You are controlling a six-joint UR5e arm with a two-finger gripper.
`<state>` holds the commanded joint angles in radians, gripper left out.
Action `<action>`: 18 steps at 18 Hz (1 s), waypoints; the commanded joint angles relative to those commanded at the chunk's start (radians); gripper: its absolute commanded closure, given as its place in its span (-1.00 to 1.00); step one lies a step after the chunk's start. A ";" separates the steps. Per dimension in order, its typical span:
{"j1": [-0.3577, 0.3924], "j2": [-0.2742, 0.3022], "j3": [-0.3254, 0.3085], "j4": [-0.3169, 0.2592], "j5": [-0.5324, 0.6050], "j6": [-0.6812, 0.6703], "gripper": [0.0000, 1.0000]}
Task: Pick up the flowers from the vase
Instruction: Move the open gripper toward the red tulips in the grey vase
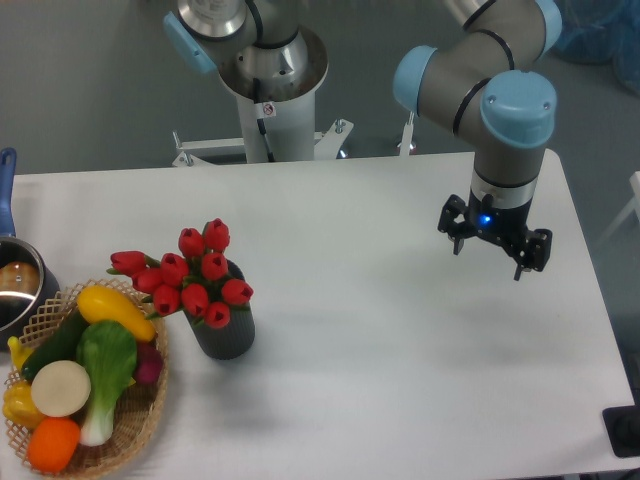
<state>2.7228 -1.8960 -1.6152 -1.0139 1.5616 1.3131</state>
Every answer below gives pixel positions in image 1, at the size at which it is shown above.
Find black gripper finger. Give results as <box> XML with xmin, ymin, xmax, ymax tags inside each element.
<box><xmin>511</xmin><ymin>227</ymin><xmax>553</xmax><ymax>281</ymax></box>
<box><xmin>437</xmin><ymin>194</ymin><xmax>471</xmax><ymax>255</ymax></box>

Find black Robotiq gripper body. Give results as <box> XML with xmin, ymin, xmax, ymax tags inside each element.
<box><xmin>463</xmin><ymin>193</ymin><xmax>532</xmax><ymax>257</ymax></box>

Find red tulip bouquet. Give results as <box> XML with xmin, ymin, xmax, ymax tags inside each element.
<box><xmin>109</xmin><ymin>218</ymin><xmax>254</xmax><ymax>329</ymax></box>

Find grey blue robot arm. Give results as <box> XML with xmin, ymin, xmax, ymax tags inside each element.
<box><xmin>163</xmin><ymin>1</ymin><xmax>562</xmax><ymax>272</ymax></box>

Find dark grey ribbed vase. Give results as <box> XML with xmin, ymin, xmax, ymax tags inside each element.
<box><xmin>187</xmin><ymin>260</ymin><xmax>255</xmax><ymax>360</ymax></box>

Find black device at table edge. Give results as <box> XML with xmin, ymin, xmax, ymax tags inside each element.
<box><xmin>602</xmin><ymin>405</ymin><xmax>640</xmax><ymax>458</ymax></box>

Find blue plastic bag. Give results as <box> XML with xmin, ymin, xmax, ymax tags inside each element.
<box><xmin>552</xmin><ymin>0</ymin><xmax>639</xmax><ymax>95</ymax></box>

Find purple red radish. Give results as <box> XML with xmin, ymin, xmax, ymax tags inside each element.
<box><xmin>133</xmin><ymin>343</ymin><xmax>164</xmax><ymax>385</ymax></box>

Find yellow squash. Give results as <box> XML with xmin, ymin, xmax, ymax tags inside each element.
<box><xmin>76</xmin><ymin>285</ymin><xmax>156</xmax><ymax>343</ymax></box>

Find green bok choy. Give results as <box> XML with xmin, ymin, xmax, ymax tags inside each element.
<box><xmin>76</xmin><ymin>320</ymin><xmax>137</xmax><ymax>447</ymax></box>

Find woven wicker basket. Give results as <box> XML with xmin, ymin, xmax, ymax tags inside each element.
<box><xmin>1</xmin><ymin>279</ymin><xmax>168</xmax><ymax>479</ymax></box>

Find dark green cucumber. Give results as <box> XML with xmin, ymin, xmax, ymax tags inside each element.
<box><xmin>21</xmin><ymin>309</ymin><xmax>89</xmax><ymax>381</ymax></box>

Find white round radish slice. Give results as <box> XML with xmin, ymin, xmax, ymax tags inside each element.
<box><xmin>31</xmin><ymin>360</ymin><xmax>91</xmax><ymax>417</ymax></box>

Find yellow banana tip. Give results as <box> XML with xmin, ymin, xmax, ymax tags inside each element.
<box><xmin>7</xmin><ymin>336</ymin><xmax>33</xmax><ymax>371</ymax></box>

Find orange fruit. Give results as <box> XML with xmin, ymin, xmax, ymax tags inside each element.
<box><xmin>27</xmin><ymin>417</ymin><xmax>80</xmax><ymax>474</ymax></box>

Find yellow bell pepper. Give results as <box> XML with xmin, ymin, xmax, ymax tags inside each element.
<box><xmin>2</xmin><ymin>380</ymin><xmax>46</xmax><ymax>430</ymax></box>

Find white frame at right edge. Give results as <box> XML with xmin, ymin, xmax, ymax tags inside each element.
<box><xmin>596</xmin><ymin>171</ymin><xmax>640</xmax><ymax>248</ymax></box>

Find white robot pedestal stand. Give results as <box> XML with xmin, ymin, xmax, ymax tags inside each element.
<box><xmin>171</xmin><ymin>89</ymin><xmax>419</xmax><ymax>168</ymax></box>

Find blue handled saucepan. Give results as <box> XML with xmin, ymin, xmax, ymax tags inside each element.
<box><xmin>1</xmin><ymin>147</ymin><xmax>59</xmax><ymax>352</ymax></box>

